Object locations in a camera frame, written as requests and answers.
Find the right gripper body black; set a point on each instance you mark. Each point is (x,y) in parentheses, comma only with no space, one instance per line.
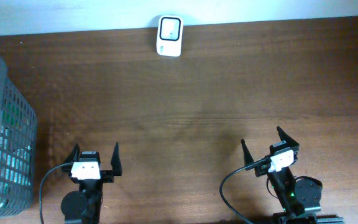
(261,170)

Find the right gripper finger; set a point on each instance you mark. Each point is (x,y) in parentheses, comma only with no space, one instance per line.
(248,159)
(285,137)

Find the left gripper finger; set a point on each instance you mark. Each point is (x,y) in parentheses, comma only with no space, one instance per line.
(73,156)
(116,161)

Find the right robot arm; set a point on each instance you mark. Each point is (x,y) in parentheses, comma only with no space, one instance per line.
(299,196)

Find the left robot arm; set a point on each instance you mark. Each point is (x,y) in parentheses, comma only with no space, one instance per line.
(83,205)

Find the white barcode scanner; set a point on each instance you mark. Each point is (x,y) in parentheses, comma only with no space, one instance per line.
(169,36)

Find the grey plastic basket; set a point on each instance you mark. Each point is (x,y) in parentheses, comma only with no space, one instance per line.
(18,132)

